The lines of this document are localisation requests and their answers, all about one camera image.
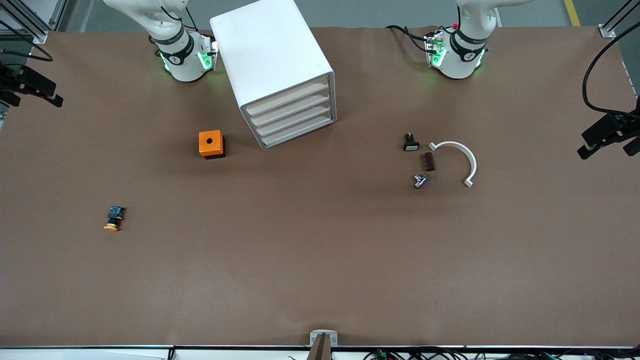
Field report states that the brown table cover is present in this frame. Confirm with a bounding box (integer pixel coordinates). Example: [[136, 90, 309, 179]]
[[0, 25, 640, 349]]

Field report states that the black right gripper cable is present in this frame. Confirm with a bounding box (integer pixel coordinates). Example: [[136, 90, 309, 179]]
[[0, 20, 55, 63]]

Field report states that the white curved bracket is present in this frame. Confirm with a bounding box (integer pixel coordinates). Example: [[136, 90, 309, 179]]
[[428, 141, 478, 189]]

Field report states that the yellow push button switch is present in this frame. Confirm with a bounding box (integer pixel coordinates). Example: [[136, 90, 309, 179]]
[[103, 205, 127, 232]]

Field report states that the orange button enclosure box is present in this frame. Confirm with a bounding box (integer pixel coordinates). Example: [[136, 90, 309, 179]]
[[198, 130, 227, 160]]

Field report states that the black arm base cable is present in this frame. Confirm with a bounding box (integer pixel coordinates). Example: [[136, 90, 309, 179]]
[[385, 25, 433, 53]]

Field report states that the black cable bundle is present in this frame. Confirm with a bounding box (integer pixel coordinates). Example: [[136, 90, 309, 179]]
[[287, 347, 640, 360]]

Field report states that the grey camera post bracket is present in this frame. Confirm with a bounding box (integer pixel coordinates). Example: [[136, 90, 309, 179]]
[[309, 329, 339, 360]]

